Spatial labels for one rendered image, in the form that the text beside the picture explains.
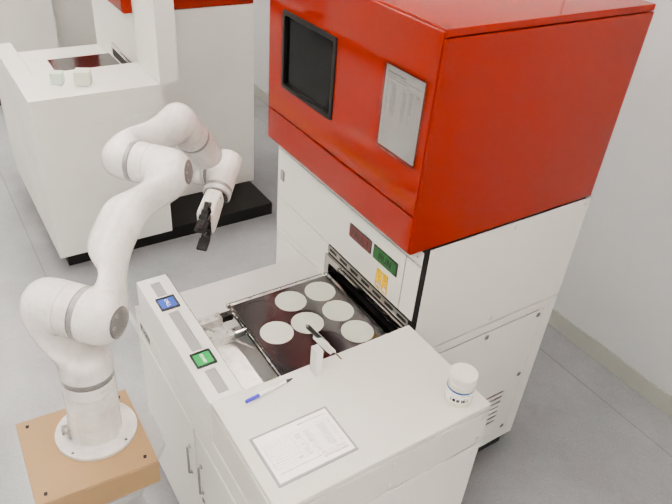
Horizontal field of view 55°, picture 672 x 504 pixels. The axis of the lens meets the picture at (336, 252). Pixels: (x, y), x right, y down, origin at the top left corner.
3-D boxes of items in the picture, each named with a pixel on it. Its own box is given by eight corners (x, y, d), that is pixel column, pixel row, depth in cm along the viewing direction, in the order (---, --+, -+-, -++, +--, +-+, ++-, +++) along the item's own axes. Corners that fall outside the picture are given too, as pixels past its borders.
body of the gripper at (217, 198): (205, 202, 199) (194, 231, 192) (203, 181, 190) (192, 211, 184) (229, 207, 199) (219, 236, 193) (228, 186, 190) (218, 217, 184)
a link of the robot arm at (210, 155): (149, 149, 174) (190, 189, 203) (205, 153, 171) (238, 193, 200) (156, 119, 176) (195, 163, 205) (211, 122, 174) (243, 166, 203)
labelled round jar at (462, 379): (458, 384, 170) (465, 358, 164) (476, 402, 165) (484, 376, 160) (438, 394, 166) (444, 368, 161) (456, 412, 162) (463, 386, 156)
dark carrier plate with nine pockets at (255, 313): (326, 276, 216) (326, 274, 216) (386, 338, 193) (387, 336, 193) (232, 307, 199) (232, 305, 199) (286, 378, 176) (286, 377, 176)
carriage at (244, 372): (217, 324, 199) (217, 317, 197) (273, 403, 175) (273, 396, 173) (193, 332, 195) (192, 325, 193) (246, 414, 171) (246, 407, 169)
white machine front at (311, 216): (282, 227, 252) (284, 133, 229) (410, 357, 198) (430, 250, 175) (275, 229, 250) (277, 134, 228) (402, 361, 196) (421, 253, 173)
